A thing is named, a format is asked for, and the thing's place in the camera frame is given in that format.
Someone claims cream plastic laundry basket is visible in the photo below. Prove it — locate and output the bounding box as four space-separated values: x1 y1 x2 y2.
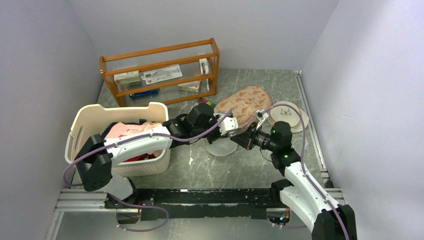
64 102 171 177

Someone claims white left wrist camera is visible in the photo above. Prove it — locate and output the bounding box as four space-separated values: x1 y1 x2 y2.
219 116 239 137

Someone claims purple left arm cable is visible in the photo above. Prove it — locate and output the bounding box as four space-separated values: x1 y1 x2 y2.
62 108 233 188

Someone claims cream round laundry bag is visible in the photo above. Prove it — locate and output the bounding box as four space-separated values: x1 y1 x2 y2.
268 101 310 133

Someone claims white mesh laundry bag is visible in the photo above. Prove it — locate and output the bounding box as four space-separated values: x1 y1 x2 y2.
204 137 238 157

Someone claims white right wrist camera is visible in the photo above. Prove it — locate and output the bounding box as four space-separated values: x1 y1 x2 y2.
254 108 269 130

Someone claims pink cloth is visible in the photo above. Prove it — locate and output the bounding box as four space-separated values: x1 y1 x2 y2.
101 121 163 158

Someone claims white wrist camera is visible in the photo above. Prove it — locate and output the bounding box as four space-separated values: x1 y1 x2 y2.
219 116 239 137
254 108 269 130

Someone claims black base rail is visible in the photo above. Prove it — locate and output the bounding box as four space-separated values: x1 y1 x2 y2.
104 188 287 221

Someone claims white box on shelf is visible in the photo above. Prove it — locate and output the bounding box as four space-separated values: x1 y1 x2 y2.
113 70 141 88

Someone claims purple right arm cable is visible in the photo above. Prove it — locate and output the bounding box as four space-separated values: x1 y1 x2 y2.
261 103 350 240

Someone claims pack of coloured markers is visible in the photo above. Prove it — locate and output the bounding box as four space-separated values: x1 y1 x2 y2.
196 97 216 109

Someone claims white upright box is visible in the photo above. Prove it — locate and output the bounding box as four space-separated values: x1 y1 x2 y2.
199 58 210 91

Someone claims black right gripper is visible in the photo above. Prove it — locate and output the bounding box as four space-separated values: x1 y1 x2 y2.
230 121 278 152

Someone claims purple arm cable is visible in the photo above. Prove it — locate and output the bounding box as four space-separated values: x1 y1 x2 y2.
261 103 350 240
62 108 233 188

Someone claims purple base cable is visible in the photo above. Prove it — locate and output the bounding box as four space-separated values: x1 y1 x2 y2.
109 202 171 232

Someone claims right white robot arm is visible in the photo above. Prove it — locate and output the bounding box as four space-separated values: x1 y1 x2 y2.
230 121 358 240

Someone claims white packet on shelf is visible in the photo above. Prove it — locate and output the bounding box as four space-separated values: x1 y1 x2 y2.
140 64 183 85

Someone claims small white red box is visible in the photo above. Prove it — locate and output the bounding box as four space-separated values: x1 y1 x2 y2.
177 80 202 93

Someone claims red cloth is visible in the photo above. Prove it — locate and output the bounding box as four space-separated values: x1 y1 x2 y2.
124 153 156 163

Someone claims peach patterned laundry bag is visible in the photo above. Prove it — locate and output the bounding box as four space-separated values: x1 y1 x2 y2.
214 86 272 129

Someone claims orange wooden shelf rack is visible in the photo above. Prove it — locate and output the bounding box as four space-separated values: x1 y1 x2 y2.
99 38 220 107

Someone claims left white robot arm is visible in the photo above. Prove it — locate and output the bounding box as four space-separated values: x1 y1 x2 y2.
71 103 238 208

